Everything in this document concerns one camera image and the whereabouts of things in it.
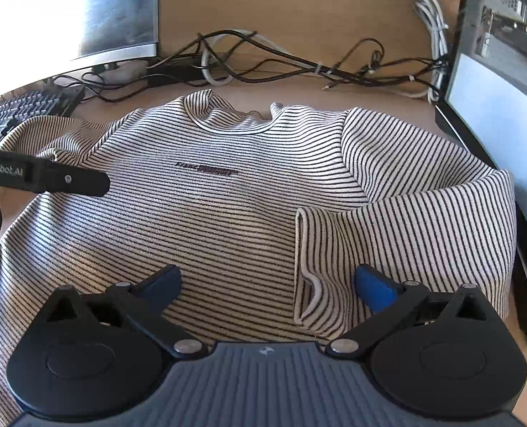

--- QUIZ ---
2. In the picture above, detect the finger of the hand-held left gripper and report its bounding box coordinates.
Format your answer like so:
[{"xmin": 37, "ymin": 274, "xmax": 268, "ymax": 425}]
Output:
[{"xmin": 36, "ymin": 158, "xmax": 111, "ymax": 197}]

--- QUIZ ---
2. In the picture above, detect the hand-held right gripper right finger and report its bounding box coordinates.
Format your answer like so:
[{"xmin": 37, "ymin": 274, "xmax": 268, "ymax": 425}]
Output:
[{"xmin": 326, "ymin": 264, "xmax": 491, "ymax": 357}]

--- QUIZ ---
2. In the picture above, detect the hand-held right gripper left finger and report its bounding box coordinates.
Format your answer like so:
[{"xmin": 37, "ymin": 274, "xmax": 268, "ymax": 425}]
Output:
[{"xmin": 45, "ymin": 264, "xmax": 206, "ymax": 359}]

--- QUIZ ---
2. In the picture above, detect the striped shirt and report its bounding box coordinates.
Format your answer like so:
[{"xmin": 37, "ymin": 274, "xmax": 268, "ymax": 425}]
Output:
[{"xmin": 0, "ymin": 90, "xmax": 516, "ymax": 410}]

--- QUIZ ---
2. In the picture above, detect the black keyboard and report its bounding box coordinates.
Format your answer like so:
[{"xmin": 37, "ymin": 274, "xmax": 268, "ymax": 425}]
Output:
[{"xmin": 0, "ymin": 86, "xmax": 86, "ymax": 147}]

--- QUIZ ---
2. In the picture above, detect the white adapter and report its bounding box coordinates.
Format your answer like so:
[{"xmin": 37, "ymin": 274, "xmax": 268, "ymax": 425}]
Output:
[{"xmin": 91, "ymin": 63, "xmax": 148, "ymax": 81}]

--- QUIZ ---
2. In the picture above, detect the black power adapter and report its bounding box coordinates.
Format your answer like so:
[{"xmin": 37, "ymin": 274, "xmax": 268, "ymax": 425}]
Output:
[{"xmin": 147, "ymin": 63, "xmax": 202, "ymax": 88}]

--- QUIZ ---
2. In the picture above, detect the curved computer monitor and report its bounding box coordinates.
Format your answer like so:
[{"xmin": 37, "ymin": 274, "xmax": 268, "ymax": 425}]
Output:
[{"xmin": 0, "ymin": 0, "xmax": 160, "ymax": 95}]

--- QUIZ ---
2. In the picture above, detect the glass-sided computer case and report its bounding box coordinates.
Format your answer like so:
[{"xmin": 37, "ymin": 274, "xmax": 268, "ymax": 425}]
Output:
[{"xmin": 433, "ymin": 0, "xmax": 527, "ymax": 348}]

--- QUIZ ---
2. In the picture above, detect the white looped cable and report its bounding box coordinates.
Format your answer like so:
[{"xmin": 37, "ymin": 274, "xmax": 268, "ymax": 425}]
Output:
[{"xmin": 200, "ymin": 30, "xmax": 291, "ymax": 88}]

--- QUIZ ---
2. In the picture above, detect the bundle of black cables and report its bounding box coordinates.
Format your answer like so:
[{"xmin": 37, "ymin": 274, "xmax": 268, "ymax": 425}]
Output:
[{"xmin": 50, "ymin": 30, "xmax": 448, "ymax": 104}]

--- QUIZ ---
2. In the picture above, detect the white power cable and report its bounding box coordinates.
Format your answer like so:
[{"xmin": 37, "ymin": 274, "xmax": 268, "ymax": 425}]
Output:
[{"xmin": 412, "ymin": 0, "xmax": 451, "ymax": 104}]

